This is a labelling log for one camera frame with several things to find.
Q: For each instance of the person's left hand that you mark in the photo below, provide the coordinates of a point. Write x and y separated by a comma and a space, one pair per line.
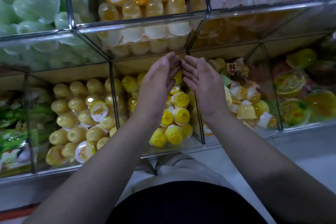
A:
155, 90

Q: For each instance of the person's right hand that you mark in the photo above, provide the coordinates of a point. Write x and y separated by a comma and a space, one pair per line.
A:
206, 87

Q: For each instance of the pile of yellow jelly cups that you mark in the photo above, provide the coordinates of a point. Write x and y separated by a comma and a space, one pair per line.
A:
178, 116

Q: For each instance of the pile of pastel jelly cups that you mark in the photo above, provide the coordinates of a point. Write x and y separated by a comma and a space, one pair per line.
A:
246, 111

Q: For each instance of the pile of pale yellow jelly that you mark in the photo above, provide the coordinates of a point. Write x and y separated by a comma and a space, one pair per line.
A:
78, 121

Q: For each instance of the pile of orange-lid jelly cups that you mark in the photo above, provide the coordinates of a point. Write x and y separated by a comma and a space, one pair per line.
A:
136, 6

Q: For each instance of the green juice pouches pile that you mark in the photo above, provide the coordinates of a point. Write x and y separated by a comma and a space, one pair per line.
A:
15, 142

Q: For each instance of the pile of green jelly cups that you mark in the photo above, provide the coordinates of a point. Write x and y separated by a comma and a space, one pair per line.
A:
31, 0

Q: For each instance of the person's left forearm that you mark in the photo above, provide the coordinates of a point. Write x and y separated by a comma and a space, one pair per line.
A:
89, 179

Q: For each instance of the person's right forearm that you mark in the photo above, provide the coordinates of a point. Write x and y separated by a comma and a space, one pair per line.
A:
278, 174

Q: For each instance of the light grey shorts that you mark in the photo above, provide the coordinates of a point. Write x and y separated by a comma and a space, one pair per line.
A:
183, 171

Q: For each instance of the black shirt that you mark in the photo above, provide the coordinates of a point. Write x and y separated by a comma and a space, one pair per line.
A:
186, 205

